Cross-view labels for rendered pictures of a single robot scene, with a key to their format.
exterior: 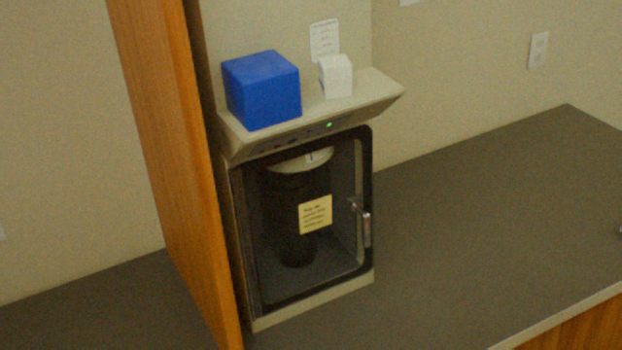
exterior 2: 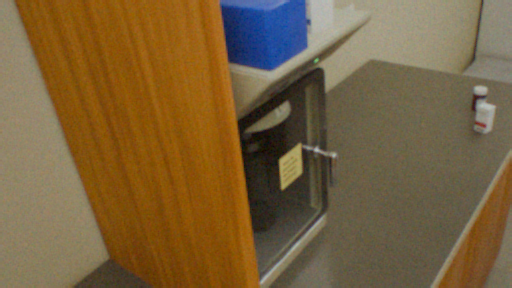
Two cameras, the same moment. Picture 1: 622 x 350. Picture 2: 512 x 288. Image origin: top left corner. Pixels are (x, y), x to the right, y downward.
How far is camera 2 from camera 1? 0.57 m
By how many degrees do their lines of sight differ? 19
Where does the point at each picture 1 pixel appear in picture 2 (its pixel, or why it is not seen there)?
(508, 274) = (425, 183)
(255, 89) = (274, 17)
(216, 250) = (242, 219)
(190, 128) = (217, 74)
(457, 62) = not seen: hidden behind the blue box
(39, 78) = not seen: outside the picture
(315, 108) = (311, 40)
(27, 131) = not seen: outside the picture
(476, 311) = (424, 218)
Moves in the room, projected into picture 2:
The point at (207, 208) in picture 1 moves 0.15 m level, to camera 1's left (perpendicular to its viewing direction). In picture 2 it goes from (234, 171) to (136, 207)
